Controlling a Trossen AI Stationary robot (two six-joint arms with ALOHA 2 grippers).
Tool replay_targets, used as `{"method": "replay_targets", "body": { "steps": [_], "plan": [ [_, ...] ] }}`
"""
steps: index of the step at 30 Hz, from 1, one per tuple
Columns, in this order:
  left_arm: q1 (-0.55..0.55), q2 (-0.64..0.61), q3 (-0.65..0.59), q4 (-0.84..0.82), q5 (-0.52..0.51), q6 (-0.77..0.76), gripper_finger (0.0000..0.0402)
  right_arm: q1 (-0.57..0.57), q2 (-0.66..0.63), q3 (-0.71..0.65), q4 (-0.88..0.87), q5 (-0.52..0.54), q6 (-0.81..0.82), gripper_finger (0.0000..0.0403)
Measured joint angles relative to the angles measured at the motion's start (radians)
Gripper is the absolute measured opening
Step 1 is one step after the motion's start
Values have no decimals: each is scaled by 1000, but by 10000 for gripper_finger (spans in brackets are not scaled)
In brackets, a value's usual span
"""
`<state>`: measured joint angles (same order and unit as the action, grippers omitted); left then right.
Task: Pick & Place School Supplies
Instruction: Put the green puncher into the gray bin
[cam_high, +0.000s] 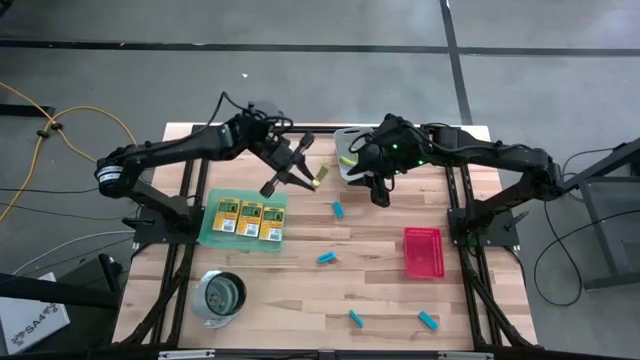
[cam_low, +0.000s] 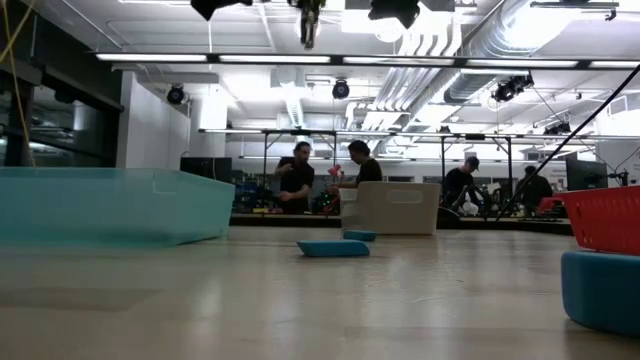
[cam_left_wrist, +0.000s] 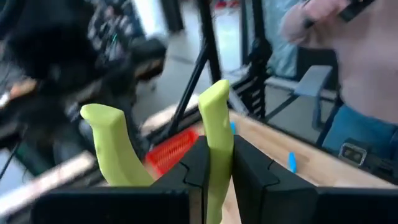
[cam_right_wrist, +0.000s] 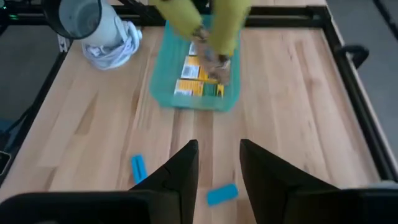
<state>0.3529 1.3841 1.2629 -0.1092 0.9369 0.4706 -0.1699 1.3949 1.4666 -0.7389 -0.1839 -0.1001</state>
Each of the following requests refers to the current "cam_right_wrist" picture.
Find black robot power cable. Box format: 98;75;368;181
337;44;371;70

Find white bundled cord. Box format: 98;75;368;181
81;20;143;71

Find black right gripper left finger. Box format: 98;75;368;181
129;139;200;224

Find blue eraser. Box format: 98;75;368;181
206;182;239;207
129;154;149;185

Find black aluminium table frame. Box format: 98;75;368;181
0;0;398;187

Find yellow-green handled pliers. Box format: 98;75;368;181
149;0;252;86

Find teal translucent plastic tray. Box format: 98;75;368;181
149;14;242;113

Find grey cup with black rim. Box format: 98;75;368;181
42;0;128;47

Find yellow crayon box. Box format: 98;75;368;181
180;55;208;80
173;79;225;98

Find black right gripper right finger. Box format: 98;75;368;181
238;138;341;224

